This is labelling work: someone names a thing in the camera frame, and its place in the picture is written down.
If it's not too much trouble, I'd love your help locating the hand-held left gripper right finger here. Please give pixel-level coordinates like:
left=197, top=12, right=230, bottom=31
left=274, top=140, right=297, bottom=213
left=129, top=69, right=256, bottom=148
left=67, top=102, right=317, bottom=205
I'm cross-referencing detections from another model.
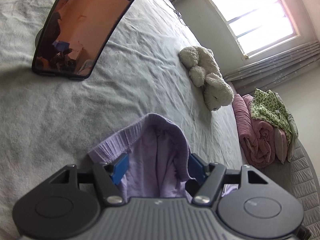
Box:
left=186, top=154, right=272, bottom=205

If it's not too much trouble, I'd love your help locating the smartphone with lit screen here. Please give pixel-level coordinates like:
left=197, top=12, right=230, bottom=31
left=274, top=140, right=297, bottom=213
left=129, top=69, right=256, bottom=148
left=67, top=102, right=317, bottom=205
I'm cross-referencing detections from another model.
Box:
left=32, top=0, right=152, bottom=81

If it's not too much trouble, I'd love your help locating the pink folded quilt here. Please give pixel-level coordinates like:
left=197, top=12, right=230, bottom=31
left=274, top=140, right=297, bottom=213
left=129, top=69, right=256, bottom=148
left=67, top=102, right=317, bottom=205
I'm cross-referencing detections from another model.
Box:
left=232, top=94, right=285, bottom=168

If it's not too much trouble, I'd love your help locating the grey patterned curtain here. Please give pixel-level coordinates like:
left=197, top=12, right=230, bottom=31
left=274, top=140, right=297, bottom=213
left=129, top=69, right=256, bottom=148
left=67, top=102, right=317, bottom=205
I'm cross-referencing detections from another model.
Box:
left=222, top=39, right=320, bottom=93

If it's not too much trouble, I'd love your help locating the thin charging cable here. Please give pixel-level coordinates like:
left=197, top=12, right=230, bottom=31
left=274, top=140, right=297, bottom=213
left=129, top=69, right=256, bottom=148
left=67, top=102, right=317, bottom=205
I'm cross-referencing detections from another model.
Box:
left=159, top=0, right=188, bottom=27

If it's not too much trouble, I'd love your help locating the purple long-sleeved shirt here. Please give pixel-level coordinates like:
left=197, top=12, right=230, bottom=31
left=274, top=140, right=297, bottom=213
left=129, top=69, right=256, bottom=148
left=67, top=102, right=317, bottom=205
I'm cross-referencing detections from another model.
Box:
left=87, top=113, right=240, bottom=203

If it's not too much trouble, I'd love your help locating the grey quilted headboard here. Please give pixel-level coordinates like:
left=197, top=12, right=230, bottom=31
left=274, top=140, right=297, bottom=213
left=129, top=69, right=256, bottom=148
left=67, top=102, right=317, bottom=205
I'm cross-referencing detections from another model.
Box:
left=262, top=140, right=320, bottom=230

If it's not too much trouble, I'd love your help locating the white plush dog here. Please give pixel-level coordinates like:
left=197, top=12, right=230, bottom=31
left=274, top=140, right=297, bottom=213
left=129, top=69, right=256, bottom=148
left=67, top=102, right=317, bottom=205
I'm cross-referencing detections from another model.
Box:
left=179, top=46, right=235, bottom=112

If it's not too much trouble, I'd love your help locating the green patterned blanket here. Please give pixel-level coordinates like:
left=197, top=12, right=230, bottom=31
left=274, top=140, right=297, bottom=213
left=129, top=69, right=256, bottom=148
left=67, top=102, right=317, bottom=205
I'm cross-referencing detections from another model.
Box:
left=251, top=89, right=293, bottom=145

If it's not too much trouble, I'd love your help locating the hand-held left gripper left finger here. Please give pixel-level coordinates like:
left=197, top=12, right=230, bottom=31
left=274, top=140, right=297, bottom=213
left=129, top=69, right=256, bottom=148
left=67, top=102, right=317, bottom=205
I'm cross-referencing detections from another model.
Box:
left=49, top=154, right=129, bottom=205

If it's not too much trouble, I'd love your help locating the window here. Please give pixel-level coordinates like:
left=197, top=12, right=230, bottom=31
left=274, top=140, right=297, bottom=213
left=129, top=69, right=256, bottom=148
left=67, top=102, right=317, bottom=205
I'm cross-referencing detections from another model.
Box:
left=200, top=0, right=305, bottom=60

